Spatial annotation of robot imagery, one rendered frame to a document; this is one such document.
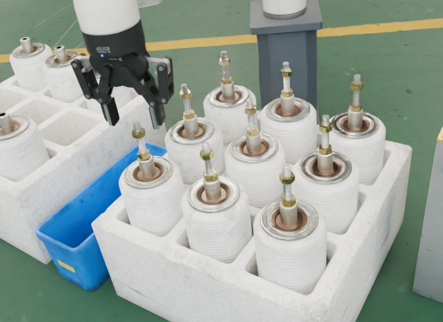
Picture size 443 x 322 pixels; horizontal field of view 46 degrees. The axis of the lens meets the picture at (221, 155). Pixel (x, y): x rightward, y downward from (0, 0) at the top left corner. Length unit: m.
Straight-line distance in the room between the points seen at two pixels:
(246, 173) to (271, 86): 0.41
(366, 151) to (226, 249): 0.27
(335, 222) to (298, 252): 0.13
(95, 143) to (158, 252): 0.35
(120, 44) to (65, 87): 0.55
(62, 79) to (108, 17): 0.56
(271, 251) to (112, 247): 0.29
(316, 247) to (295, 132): 0.25
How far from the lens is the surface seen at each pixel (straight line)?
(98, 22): 0.65
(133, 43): 0.67
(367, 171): 0.87
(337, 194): 0.75
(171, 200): 0.79
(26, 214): 1.01
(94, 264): 0.97
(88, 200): 1.04
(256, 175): 0.79
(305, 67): 1.15
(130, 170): 0.82
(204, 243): 0.75
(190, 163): 0.86
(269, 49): 1.12
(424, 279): 0.92
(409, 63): 1.59
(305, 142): 0.90
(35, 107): 1.27
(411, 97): 1.43
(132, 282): 0.90
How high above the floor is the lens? 0.74
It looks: 37 degrees down
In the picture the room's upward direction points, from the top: 8 degrees counter-clockwise
